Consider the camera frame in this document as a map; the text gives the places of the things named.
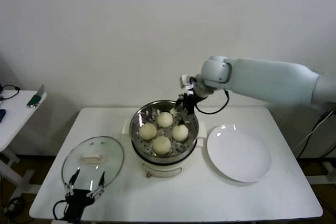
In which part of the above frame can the perforated steel steamer basket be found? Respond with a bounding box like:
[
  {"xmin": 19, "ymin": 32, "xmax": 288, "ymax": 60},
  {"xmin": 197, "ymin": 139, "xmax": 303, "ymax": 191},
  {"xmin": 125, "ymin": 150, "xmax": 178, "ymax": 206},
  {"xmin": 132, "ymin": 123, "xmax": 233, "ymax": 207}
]
[{"xmin": 130, "ymin": 100, "xmax": 200, "ymax": 164}]

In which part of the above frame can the white round plate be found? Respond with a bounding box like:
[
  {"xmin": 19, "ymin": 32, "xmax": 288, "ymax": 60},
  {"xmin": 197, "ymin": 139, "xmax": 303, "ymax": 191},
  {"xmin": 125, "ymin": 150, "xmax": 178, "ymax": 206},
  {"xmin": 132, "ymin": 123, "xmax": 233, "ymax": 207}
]
[{"xmin": 206, "ymin": 123, "xmax": 272, "ymax": 183}]

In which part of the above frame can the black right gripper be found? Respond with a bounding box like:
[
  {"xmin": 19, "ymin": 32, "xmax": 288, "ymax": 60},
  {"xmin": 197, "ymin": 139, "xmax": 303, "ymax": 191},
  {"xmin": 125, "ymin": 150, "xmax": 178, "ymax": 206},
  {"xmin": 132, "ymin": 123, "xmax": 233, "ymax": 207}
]
[{"xmin": 172, "ymin": 91, "xmax": 204, "ymax": 127}]

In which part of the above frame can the black cable on side table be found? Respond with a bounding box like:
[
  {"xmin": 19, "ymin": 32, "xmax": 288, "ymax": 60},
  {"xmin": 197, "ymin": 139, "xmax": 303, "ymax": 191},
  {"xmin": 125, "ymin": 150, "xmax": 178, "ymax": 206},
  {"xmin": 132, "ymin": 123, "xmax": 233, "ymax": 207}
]
[{"xmin": 0, "ymin": 84, "xmax": 21, "ymax": 101}]

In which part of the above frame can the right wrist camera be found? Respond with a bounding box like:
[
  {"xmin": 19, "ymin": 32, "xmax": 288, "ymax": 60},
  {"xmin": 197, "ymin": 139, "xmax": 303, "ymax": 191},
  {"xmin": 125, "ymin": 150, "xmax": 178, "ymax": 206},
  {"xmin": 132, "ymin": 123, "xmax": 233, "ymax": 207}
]
[{"xmin": 180, "ymin": 74, "xmax": 195, "ymax": 91}]

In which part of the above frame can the glass lid with cream handle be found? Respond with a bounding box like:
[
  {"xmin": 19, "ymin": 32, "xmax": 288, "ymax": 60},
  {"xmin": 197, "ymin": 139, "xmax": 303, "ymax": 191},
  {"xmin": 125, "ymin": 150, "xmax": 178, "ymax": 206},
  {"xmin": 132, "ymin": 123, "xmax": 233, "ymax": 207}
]
[{"xmin": 61, "ymin": 136, "xmax": 125, "ymax": 195}]

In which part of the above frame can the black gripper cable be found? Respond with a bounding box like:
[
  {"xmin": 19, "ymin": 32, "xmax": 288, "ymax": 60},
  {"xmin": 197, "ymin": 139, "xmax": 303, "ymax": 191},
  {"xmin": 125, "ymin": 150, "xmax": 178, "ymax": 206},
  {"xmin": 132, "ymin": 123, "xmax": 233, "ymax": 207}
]
[
  {"xmin": 52, "ymin": 199, "xmax": 69, "ymax": 221},
  {"xmin": 194, "ymin": 89, "xmax": 229, "ymax": 114}
]

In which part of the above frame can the black floor cable bundle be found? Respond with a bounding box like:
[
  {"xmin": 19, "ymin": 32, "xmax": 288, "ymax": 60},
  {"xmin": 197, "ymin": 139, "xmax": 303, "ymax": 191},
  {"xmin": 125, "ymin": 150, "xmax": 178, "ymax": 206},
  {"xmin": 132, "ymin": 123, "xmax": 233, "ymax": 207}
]
[{"xmin": 2, "ymin": 196, "xmax": 27, "ymax": 214}]

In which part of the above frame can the white electric cooking pot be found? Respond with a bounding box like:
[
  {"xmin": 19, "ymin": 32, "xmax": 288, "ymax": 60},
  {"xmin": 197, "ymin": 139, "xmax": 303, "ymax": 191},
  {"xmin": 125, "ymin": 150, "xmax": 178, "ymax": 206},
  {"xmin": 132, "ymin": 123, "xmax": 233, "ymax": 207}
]
[{"xmin": 122, "ymin": 119, "xmax": 208, "ymax": 180}]

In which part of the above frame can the black hanging power cable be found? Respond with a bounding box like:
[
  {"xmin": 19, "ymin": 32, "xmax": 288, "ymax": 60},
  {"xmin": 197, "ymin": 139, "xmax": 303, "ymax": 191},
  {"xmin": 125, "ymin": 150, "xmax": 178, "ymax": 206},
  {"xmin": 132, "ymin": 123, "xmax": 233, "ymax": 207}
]
[{"xmin": 298, "ymin": 110, "xmax": 336, "ymax": 159}]

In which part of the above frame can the white steamed baozi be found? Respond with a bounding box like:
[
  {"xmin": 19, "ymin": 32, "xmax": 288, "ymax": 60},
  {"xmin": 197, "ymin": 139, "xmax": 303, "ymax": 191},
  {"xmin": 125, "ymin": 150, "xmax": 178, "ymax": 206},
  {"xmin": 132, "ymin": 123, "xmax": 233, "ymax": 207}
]
[
  {"xmin": 138, "ymin": 123, "xmax": 158, "ymax": 141},
  {"xmin": 156, "ymin": 112, "xmax": 173, "ymax": 128},
  {"xmin": 152, "ymin": 136, "xmax": 172, "ymax": 156},
  {"xmin": 172, "ymin": 124, "xmax": 189, "ymax": 142}
]

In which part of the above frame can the white side table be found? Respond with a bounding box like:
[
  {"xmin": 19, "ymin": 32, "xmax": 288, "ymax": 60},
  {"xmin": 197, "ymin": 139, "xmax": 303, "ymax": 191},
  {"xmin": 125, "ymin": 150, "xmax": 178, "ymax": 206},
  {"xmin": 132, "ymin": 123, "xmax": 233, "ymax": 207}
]
[{"xmin": 0, "ymin": 89, "xmax": 48, "ymax": 201}]

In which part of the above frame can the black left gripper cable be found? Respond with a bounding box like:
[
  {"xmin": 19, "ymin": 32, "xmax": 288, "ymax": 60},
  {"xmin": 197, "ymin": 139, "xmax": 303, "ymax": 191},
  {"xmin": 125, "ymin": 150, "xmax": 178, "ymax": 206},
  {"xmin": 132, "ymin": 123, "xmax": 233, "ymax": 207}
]
[{"xmin": 52, "ymin": 199, "xmax": 69, "ymax": 221}]

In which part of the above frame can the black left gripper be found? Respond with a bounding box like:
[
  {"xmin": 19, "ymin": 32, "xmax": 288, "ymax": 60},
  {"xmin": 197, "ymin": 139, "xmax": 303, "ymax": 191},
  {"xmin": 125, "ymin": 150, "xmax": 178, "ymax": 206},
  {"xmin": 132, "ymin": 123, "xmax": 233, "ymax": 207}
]
[{"xmin": 64, "ymin": 169, "xmax": 106, "ymax": 224}]

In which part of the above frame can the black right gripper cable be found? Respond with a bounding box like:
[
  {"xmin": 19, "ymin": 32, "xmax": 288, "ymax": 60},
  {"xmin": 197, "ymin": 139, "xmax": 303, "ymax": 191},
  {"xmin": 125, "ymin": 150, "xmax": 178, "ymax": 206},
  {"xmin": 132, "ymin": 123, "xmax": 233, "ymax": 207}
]
[{"xmin": 194, "ymin": 89, "xmax": 229, "ymax": 114}]

